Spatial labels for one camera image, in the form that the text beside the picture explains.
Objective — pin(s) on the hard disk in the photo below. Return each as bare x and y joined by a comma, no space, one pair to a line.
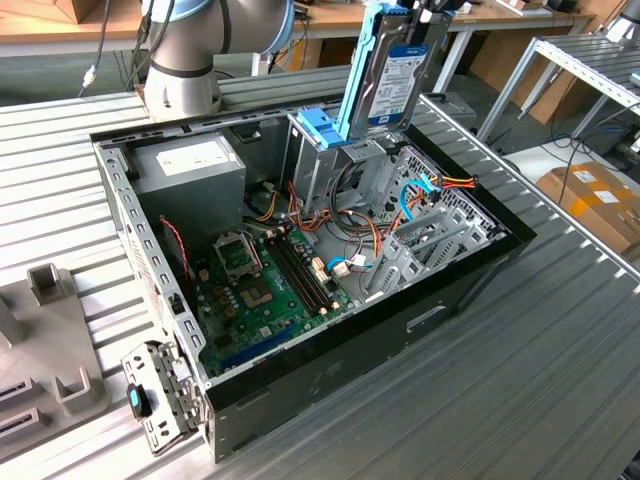
395,85

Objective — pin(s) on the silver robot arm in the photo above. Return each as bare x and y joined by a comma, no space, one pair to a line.
180,45

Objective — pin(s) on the tall grey disk bay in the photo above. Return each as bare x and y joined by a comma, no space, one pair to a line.
312,170

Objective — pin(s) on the low grey disk bay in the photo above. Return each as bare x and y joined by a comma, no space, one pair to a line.
405,270

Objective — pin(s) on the black tripod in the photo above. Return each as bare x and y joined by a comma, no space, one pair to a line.
447,55

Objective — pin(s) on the plain cardboard box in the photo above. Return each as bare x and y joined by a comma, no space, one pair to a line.
330,52

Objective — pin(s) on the metal slat side table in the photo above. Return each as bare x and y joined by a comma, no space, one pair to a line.
590,55

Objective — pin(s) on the blue plastic drive carrier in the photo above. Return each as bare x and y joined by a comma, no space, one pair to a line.
312,122

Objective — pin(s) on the cardboard box with labels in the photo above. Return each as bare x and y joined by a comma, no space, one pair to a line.
590,200

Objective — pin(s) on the black RAM slot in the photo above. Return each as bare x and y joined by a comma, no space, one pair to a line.
302,272
291,278
297,275
308,270

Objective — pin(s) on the grey power supply unit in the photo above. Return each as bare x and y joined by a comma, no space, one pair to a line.
190,190

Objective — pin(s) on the locking lever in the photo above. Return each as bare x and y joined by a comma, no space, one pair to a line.
258,255

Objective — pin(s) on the green motherboard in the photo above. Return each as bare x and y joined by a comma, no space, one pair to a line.
280,325

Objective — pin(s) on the black PC case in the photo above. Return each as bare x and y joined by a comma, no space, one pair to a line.
350,350

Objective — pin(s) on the wooden desk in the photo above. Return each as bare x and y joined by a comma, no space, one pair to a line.
50,25

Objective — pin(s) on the blue expansion slot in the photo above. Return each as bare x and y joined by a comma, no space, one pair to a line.
260,346

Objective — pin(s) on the blue black latch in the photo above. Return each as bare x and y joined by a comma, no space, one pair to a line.
135,400

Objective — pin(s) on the grey parts rack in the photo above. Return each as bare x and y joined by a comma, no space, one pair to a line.
45,345

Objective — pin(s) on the grey expansion bracket retainer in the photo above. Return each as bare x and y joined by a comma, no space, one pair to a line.
165,400

